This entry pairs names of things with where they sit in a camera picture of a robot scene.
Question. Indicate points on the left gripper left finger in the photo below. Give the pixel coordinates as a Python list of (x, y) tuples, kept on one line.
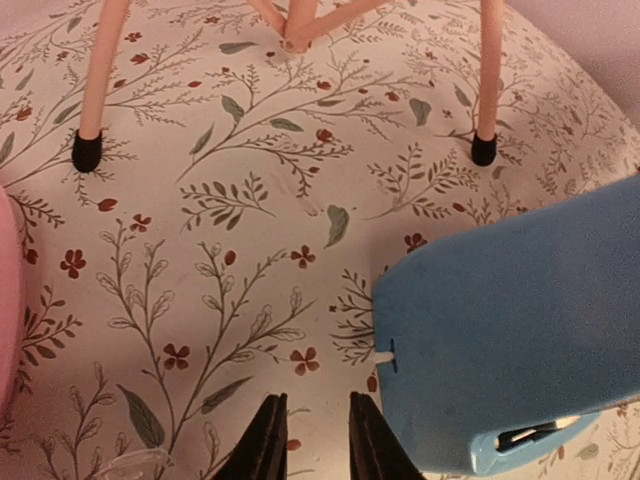
[(261, 453)]

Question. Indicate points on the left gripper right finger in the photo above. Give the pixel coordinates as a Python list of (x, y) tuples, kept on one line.
[(375, 453)]

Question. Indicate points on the clear metronome front cover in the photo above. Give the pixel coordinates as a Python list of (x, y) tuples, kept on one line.
[(137, 465)]

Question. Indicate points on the blue melodica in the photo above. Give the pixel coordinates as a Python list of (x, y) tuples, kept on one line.
[(509, 339)]

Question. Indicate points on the pink music stand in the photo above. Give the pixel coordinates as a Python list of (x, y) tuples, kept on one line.
[(298, 28)]

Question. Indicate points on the pink plate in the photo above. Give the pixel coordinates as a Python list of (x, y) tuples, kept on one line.
[(11, 300)]

